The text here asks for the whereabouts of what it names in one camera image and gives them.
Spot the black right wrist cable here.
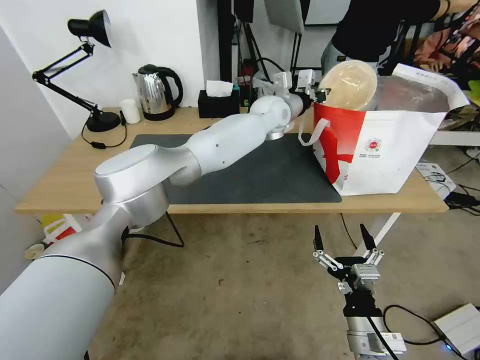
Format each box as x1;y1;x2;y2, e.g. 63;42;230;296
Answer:
365;315;398;360

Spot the white power adapter box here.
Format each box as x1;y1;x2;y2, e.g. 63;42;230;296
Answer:
433;302;480;357

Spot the black lamp cable with switch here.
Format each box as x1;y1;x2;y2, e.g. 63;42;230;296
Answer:
80;109;128;152

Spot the white cup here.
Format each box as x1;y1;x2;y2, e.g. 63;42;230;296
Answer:
120;98;142;124

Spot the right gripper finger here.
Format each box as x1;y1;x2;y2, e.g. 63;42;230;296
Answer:
359;223;386;266
311;224;345;272

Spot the black desk lamp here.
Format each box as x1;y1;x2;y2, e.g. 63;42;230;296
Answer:
31;9;123;133

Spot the yellow red box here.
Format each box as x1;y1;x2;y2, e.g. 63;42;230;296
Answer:
40;213;95;245

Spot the translucent plastic bowl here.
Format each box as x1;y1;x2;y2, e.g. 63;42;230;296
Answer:
319;59;379;112

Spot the black power brick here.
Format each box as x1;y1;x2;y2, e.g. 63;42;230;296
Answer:
444;191;480;217

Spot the white red takeout bag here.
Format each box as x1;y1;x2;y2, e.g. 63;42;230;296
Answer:
298;62;470;197

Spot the silver round base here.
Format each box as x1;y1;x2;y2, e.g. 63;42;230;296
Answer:
264;123;293;142

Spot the colourful patterned cloth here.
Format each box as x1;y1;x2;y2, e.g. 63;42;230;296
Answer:
412;5;480;82

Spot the silver black electric kettle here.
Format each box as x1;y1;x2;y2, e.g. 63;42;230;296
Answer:
131;64;184;122

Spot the black cable under table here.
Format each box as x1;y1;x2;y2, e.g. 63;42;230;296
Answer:
121;211;185;249

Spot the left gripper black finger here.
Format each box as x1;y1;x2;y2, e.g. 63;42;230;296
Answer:
315;87;335;105

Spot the grey monitor panel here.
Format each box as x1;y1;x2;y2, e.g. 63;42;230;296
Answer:
262;0;305;35

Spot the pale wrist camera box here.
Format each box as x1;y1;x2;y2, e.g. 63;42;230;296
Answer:
353;263;381;289

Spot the black tissue box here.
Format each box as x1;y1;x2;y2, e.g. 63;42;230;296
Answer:
197;80;241;119

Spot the white table leg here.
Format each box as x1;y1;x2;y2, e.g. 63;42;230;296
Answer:
354;212;402;260

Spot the dark grey desk mat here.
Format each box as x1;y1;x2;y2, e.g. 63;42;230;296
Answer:
128;131;343;205

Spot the person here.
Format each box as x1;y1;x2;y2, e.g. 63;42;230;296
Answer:
320;0;480;78

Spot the black adapter cable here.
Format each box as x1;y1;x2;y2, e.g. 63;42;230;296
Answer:
383;304;457;348

